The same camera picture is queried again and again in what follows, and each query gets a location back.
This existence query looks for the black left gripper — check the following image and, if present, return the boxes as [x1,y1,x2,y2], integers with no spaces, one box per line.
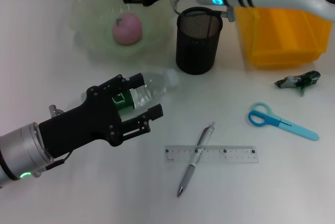
[38,73,164,158]

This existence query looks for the clear green-label water bottle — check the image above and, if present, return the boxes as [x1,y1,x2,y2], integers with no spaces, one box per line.
[80,68,180,117]

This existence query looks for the pink toy peach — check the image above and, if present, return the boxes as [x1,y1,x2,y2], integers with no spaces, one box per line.
[112,12,143,46]

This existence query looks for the green plastic wrapper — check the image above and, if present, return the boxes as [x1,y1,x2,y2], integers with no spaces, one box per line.
[274,70,321,97]

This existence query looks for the translucent green fruit plate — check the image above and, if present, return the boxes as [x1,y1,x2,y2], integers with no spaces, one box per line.
[69,0,175,62]

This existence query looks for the black mesh pen holder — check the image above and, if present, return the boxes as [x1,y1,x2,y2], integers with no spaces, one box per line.
[175,6,224,75]

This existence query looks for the silver ballpoint pen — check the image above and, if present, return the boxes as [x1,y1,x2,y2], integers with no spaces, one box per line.
[175,121,217,198]

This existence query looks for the transparent plastic ruler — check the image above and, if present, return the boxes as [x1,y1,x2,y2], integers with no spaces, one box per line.
[163,144,259,164]

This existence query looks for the blue plastic scissors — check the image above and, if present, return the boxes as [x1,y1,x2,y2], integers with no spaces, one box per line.
[248,102,319,141]

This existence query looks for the yellow plastic bin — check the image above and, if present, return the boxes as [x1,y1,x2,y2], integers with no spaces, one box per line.
[234,5,333,70]

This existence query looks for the left gripper cable with plugs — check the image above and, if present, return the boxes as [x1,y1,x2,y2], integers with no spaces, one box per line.
[31,105,74,178]

